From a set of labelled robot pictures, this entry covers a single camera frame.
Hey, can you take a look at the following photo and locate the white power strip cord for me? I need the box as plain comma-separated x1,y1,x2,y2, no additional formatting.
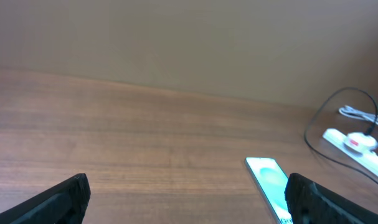
338,105,378,131

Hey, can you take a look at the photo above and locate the white USB charger plug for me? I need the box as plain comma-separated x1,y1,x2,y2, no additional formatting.
344,132,378,153

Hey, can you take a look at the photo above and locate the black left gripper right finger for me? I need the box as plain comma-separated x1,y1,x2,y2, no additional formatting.
285,173,378,224

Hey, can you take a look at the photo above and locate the white power strip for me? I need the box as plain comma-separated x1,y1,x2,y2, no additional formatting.
323,128,378,177

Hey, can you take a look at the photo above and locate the black USB charging cable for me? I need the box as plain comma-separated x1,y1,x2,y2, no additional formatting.
303,87,378,192

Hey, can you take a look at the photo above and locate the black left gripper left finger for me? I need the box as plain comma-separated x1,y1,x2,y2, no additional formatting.
0,173,91,224

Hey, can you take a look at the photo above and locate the turquoise screen smartphone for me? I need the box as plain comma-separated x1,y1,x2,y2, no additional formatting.
245,157,293,224

